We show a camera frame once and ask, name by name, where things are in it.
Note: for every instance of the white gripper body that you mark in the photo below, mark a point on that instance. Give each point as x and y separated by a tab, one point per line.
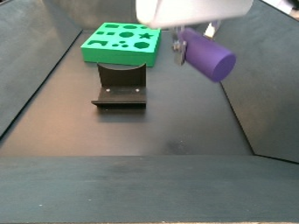
169	13

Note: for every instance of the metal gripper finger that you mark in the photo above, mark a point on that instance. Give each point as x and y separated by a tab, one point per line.
211	29
179	45

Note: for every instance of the black curved holder stand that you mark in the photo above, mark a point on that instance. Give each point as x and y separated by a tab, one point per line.
121	87

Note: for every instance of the green foam shape board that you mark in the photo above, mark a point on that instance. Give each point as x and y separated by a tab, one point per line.
124	44

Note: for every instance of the purple cylinder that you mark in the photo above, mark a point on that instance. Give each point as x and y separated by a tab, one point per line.
212	59

